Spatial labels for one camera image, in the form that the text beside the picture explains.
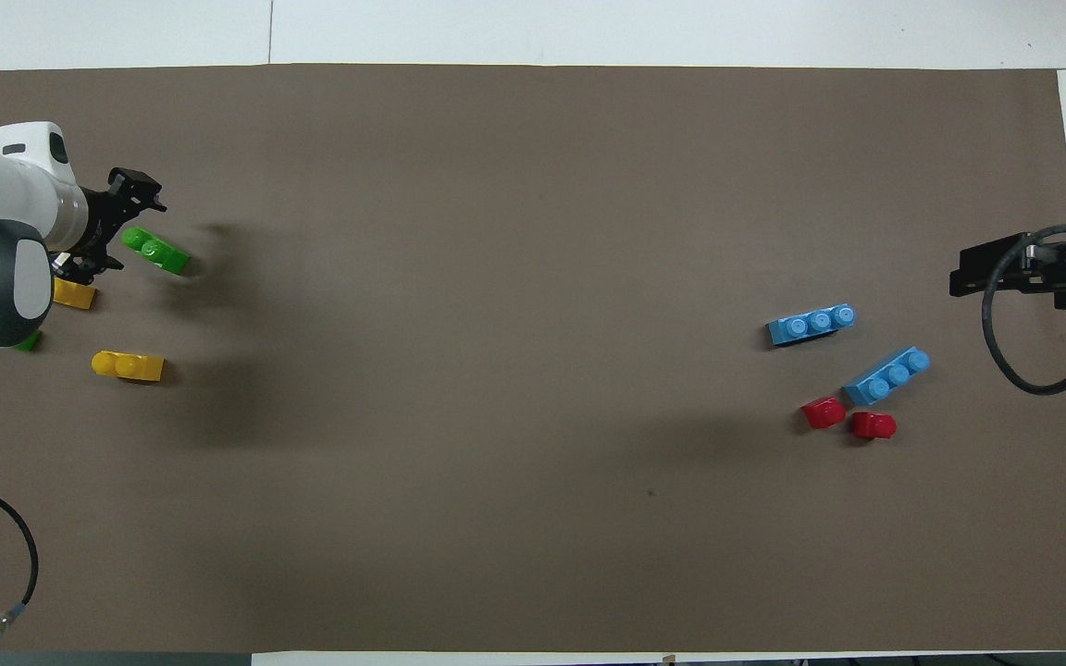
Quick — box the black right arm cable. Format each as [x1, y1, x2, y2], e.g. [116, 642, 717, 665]
[981, 222, 1066, 398]

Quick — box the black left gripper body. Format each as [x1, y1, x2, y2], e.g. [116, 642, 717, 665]
[59, 183, 142, 275]

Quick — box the brown table mat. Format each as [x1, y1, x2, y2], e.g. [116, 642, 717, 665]
[0, 63, 1066, 654]

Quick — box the blue three-stud toy block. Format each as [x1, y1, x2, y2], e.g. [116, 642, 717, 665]
[766, 303, 859, 349]
[842, 347, 931, 407]

